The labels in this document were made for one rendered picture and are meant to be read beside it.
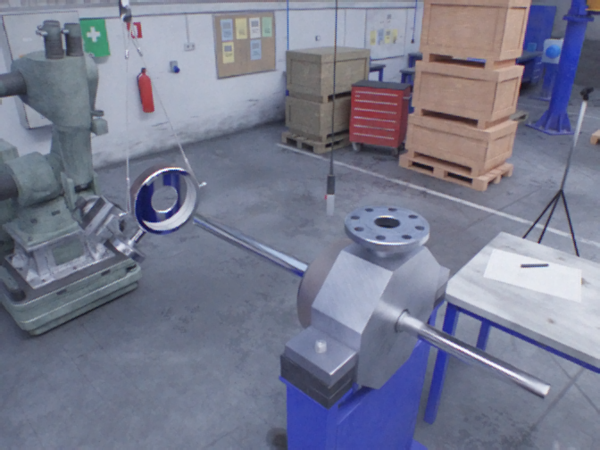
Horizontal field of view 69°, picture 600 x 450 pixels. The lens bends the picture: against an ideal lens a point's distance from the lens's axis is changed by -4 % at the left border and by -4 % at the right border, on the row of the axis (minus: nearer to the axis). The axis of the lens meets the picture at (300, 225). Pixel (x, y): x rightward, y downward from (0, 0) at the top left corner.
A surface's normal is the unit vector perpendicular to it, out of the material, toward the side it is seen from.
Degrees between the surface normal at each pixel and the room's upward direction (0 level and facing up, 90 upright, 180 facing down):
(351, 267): 45
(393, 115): 90
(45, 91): 106
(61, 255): 90
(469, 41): 90
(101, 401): 0
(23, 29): 90
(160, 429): 0
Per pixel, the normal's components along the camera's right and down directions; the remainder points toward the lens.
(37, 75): -0.16, 0.68
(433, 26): -0.69, 0.33
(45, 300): 0.74, 0.31
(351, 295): -0.48, -0.39
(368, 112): -0.42, 0.42
